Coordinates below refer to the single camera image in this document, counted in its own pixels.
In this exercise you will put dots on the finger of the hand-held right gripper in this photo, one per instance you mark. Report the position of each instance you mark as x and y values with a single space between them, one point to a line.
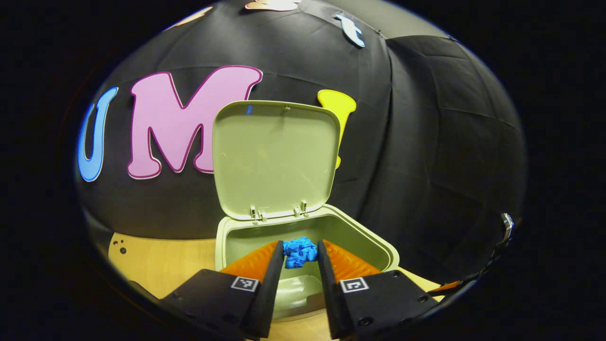
449 286

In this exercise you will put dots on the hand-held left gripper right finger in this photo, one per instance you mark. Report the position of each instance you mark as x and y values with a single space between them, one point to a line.
331 298

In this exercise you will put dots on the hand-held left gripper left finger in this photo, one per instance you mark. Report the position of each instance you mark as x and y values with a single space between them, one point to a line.
267 293

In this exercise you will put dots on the blue paper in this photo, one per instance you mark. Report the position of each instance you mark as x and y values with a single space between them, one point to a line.
299 252

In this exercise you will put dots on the pale green desktop garbage bin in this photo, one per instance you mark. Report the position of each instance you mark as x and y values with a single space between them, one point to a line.
274 161

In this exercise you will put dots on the wooden desktop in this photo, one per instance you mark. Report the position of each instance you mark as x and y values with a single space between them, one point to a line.
165 265

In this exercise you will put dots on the silver metal clip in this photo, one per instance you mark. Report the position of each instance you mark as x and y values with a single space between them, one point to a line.
507 223

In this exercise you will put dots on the black backdrop cloth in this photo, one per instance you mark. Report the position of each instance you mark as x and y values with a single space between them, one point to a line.
426 166

